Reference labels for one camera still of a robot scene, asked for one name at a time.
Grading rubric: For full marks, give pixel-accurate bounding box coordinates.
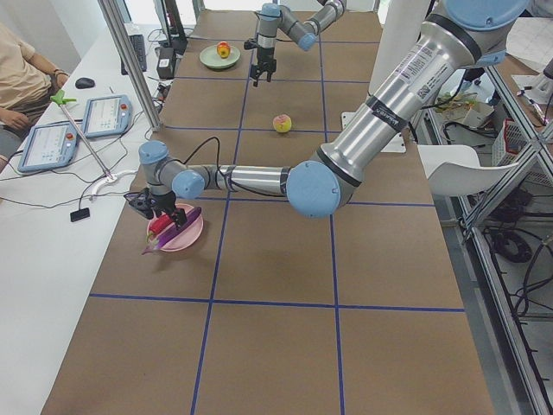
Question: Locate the teach pendant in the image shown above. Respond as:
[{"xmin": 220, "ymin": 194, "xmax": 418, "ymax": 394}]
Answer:
[
  {"xmin": 18, "ymin": 122, "xmax": 78, "ymax": 173},
  {"xmin": 82, "ymin": 94, "xmax": 132, "ymax": 138}
]

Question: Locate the far teach pendant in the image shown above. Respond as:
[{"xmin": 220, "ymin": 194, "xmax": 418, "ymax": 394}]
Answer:
[{"xmin": 82, "ymin": 94, "xmax": 132, "ymax": 138}]

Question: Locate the red yellow apple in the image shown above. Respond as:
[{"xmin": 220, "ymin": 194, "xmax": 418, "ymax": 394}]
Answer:
[{"xmin": 216, "ymin": 41, "xmax": 232, "ymax": 60}]

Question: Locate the purple eggplant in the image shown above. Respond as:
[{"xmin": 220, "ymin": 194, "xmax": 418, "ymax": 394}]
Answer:
[{"xmin": 141, "ymin": 206, "xmax": 203, "ymax": 256}]

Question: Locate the green tipped reach stick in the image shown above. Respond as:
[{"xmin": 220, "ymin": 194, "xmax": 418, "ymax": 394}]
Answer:
[{"xmin": 50, "ymin": 89, "xmax": 117, "ymax": 182}]

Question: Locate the near teach pendant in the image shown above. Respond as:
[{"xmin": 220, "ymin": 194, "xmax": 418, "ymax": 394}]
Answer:
[{"xmin": 18, "ymin": 122, "xmax": 78, "ymax": 173}]

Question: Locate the white plastic basket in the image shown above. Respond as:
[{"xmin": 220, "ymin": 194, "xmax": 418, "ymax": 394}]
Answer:
[{"xmin": 492, "ymin": 119, "xmax": 552, "ymax": 168}]

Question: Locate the yellow pink peach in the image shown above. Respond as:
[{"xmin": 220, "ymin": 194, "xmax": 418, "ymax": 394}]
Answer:
[{"xmin": 272, "ymin": 114, "xmax": 292, "ymax": 134}]

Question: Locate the black keyboard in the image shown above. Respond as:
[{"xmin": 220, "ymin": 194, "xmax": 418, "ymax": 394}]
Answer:
[{"xmin": 129, "ymin": 35, "xmax": 147, "ymax": 72}]

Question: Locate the white chair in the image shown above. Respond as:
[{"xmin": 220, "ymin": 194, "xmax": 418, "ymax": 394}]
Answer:
[{"xmin": 417, "ymin": 144, "xmax": 518, "ymax": 196}]

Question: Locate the light green plate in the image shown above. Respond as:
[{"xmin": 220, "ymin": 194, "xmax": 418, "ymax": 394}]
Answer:
[{"xmin": 200, "ymin": 45, "xmax": 241, "ymax": 71}]

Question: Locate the pink plate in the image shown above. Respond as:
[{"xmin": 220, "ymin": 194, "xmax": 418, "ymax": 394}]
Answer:
[{"xmin": 147, "ymin": 203, "xmax": 205, "ymax": 252}]

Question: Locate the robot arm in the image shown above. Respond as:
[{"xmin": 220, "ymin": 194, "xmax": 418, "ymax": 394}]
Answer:
[
  {"xmin": 244, "ymin": 0, "xmax": 347, "ymax": 87},
  {"xmin": 126, "ymin": 1, "xmax": 526, "ymax": 227}
]

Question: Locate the black computer mouse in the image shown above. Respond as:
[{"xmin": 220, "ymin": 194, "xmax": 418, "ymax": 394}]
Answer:
[{"xmin": 74, "ymin": 77, "xmax": 96, "ymax": 89}]

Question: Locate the person in beige shirt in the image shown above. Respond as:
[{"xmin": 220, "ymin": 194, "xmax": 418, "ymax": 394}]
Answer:
[{"xmin": 1, "ymin": 25, "xmax": 69, "ymax": 166}]

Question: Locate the red chili pepper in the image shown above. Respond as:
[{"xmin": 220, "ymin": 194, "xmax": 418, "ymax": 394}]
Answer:
[{"xmin": 146, "ymin": 214, "xmax": 174, "ymax": 242}]

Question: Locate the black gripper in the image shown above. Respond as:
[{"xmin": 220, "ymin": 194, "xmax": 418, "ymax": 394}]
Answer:
[
  {"xmin": 148, "ymin": 191, "xmax": 186, "ymax": 229},
  {"xmin": 250, "ymin": 46, "xmax": 277, "ymax": 87}
]

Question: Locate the aluminium frame post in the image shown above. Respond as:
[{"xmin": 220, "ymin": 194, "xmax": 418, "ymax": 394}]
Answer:
[{"xmin": 98, "ymin": 0, "xmax": 162, "ymax": 131}]

